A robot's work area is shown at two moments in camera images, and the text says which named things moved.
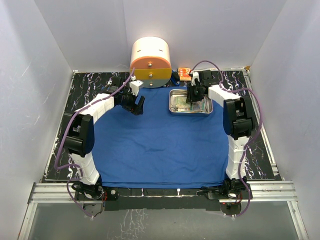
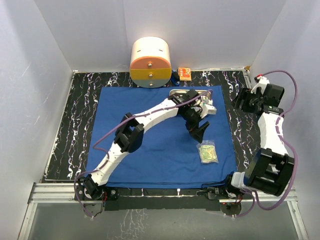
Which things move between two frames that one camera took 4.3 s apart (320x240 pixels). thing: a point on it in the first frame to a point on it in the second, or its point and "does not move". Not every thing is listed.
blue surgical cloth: [155, 149] does not move
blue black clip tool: [175, 78] does not move
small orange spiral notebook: [184, 73] does not move
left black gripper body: [128, 101] to [191, 119]
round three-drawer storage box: [150, 59] does not move
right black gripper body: [195, 92] to [251, 100]
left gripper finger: [140, 109] to [198, 133]
